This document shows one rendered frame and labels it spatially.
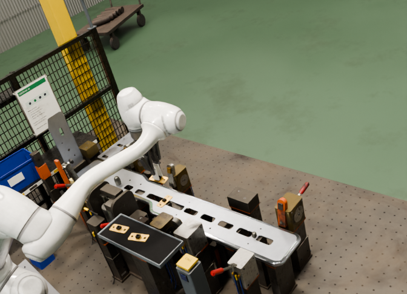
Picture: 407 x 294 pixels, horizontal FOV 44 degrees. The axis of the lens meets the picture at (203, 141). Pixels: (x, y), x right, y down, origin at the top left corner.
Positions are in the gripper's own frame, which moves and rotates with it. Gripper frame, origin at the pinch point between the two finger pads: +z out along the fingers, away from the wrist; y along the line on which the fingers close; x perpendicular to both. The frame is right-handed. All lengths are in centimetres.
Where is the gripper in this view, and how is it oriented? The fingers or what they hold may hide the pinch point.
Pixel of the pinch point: (155, 172)
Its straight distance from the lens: 215.3
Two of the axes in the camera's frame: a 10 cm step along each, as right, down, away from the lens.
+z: 2.2, 7.7, 6.0
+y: 4.9, -6.1, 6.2
